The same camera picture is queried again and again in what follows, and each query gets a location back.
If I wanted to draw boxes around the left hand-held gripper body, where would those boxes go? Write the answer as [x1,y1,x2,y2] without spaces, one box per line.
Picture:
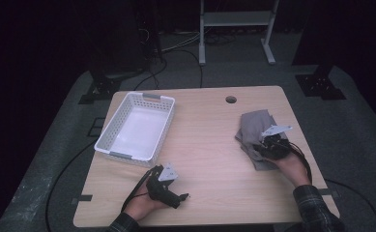
[146,162,181,208]

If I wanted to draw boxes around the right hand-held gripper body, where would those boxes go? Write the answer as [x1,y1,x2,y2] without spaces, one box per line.
[253,125,296,161]

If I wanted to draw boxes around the grey pants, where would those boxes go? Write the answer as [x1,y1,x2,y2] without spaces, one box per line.
[234,109,290,171]

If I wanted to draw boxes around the white plastic basket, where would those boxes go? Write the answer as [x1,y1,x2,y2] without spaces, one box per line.
[93,91,176,169]

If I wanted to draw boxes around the person's left hand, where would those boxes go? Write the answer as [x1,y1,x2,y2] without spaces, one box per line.
[123,188,170,222]

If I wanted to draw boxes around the person's right hand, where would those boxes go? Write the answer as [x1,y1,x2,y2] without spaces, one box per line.
[270,152,311,188]

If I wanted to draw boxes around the grey tape strip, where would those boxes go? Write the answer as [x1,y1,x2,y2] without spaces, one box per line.
[315,188,340,198]
[71,194,94,206]

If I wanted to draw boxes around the black stand base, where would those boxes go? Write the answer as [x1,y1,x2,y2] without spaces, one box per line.
[295,64,347,101]
[78,69,123,105]

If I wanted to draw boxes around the white metal stand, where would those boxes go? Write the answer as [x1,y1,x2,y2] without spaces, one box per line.
[198,0,280,67]

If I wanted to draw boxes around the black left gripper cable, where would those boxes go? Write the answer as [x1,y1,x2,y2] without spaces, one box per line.
[121,165,164,213]

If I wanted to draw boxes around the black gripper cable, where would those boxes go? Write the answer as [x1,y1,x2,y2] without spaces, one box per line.
[121,165,164,213]
[288,141,313,185]

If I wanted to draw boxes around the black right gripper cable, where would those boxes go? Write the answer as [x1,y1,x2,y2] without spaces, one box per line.
[288,141,313,185]

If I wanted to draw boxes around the long black floor cable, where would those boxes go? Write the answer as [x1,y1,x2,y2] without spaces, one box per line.
[44,138,100,232]
[324,178,376,232]

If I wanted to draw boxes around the white floor cables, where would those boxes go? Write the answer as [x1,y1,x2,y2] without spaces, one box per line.
[160,31,202,53]

